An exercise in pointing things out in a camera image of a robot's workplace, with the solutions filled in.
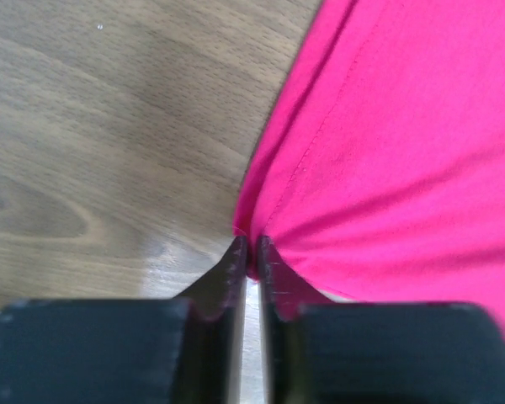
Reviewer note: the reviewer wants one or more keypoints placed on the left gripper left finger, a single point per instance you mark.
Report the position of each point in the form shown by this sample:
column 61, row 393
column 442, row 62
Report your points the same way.
column 186, row 349

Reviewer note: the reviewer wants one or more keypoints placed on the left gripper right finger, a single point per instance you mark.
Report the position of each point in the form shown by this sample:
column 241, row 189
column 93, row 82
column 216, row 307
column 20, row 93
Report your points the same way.
column 322, row 351

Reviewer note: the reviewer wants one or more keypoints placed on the pink t shirt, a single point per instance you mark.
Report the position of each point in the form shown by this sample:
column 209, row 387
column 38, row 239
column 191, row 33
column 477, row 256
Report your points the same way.
column 380, row 175

